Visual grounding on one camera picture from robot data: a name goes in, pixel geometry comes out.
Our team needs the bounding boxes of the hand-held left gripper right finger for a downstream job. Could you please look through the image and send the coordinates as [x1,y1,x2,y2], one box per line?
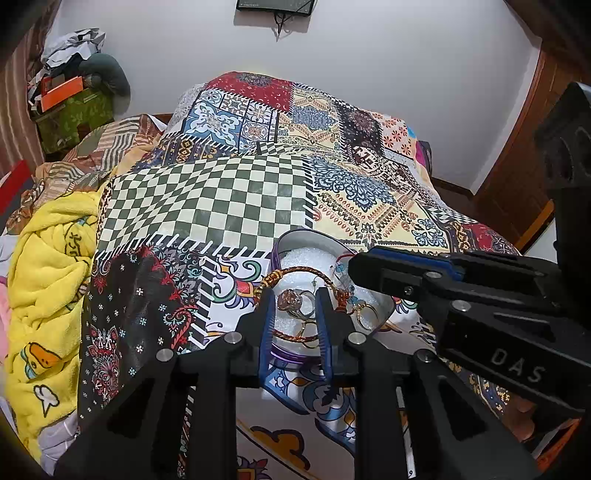
[314,286,541,480]

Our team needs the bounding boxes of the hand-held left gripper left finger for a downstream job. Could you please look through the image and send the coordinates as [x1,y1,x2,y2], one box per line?
[55,288,278,480]

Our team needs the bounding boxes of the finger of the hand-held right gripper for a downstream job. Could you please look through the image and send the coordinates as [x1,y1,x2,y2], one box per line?
[372,246,560,302]
[348,251,551,339]

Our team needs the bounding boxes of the braided red gold bracelet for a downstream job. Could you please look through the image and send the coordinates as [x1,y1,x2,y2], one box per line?
[255,270,354,349]

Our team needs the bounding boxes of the ring with large stone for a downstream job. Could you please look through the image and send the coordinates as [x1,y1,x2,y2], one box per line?
[276,288,317,320]

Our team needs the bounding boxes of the gold rings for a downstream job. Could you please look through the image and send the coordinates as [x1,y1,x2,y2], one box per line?
[352,301,379,329]

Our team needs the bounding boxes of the red string bracelet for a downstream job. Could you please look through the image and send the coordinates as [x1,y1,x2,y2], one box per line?
[331,253,357,280]

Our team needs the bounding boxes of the heart-shaped purple jewelry box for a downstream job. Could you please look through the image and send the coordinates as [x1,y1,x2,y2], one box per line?
[271,228,399,366]

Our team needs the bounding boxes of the wooden wardrobe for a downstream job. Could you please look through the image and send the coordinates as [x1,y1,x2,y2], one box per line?
[470,0,591,252]

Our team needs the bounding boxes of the patchwork printed quilt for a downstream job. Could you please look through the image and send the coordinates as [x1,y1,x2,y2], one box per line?
[78,71,525,480]

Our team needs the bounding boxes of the yellow cartoon blanket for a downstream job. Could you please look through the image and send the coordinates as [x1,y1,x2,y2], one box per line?
[6,190,106,464]

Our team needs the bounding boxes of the striped brown blanket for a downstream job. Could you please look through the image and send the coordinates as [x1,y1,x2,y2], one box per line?
[14,114,168,223]

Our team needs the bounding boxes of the pink cloth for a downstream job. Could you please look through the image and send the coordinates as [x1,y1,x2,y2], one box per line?
[0,277,16,374]

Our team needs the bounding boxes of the green patterned covered box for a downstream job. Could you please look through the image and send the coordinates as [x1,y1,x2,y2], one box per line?
[34,90,116,156]

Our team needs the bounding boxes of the red box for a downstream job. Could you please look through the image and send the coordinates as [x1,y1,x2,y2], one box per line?
[0,159,31,219]

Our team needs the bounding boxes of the orange box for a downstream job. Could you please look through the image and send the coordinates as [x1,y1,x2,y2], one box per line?
[36,76,87,112]

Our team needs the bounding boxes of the striped pink curtain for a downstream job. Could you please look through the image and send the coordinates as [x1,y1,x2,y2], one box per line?
[0,0,62,172]

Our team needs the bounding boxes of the pile of clothes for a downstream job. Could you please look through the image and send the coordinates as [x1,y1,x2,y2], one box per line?
[27,28,108,93]

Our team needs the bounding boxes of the black hanging cable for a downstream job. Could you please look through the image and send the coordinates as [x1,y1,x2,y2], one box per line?
[272,11,297,36]

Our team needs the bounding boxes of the small black wall monitor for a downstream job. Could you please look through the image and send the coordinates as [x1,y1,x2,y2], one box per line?
[235,0,318,17]

